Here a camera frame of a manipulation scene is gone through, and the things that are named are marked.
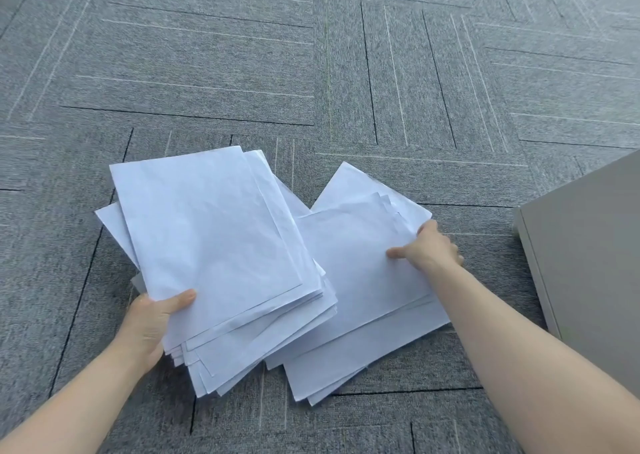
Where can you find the person's right forearm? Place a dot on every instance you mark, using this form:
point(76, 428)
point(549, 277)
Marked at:
point(530, 363)

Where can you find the person's left forearm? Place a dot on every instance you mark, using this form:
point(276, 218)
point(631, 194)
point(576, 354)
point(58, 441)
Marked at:
point(75, 401)

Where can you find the person's right thumb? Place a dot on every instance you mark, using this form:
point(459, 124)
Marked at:
point(400, 253)

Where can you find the person's left thumb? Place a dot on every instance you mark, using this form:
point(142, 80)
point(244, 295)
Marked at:
point(176, 300)

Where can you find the person's left hand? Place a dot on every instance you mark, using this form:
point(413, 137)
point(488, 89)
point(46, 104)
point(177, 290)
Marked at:
point(142, 323)

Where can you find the pile of white sheets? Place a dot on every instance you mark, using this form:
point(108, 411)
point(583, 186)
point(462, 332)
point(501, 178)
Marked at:
point(365, 288)

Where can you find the stack of white paper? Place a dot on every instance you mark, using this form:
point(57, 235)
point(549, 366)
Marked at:
point(220, 263)

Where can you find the person's right hand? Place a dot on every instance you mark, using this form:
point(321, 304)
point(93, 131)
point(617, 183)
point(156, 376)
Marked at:
point(432, 251)

